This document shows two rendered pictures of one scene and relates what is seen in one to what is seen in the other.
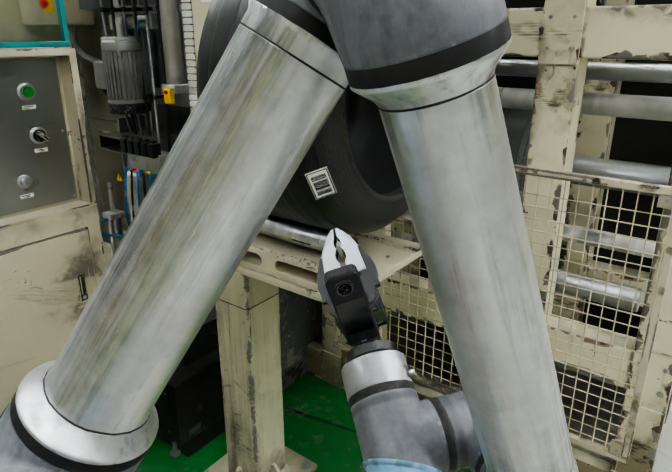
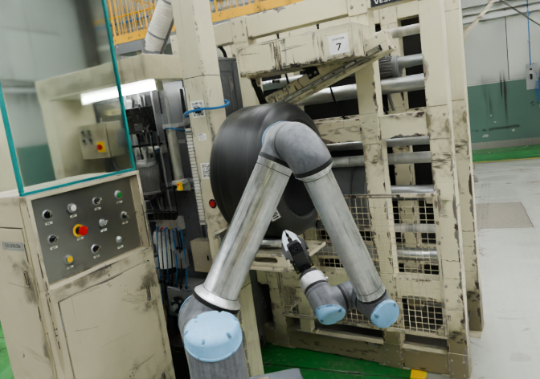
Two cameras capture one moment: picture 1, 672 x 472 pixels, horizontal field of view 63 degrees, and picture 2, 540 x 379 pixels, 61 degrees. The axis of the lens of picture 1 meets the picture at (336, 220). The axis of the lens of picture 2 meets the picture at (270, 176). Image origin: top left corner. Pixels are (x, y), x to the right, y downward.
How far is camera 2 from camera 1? 0.86 m
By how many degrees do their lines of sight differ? 12
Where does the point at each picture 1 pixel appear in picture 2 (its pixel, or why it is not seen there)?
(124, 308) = (233, 254)
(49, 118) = (128, 205)
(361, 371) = (307, 279)
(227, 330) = not seen: hidden behind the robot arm
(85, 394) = (222, 285)
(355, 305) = (300, 254)
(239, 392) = not seen: hidden behind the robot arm
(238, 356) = not seen: hidden behind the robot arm
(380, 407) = (317, 289)
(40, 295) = (131, 298)
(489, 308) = (342, 230)
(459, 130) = (325, 184)
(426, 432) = (335, 294)
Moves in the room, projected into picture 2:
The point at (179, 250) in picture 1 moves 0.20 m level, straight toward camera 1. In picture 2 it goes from (248, 232) to (276, 247)
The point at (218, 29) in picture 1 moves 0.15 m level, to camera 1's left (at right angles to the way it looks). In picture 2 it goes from (220, 155) to (183, 160)
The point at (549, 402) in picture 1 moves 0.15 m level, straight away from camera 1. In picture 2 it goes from (366, 259) to (373, 243)
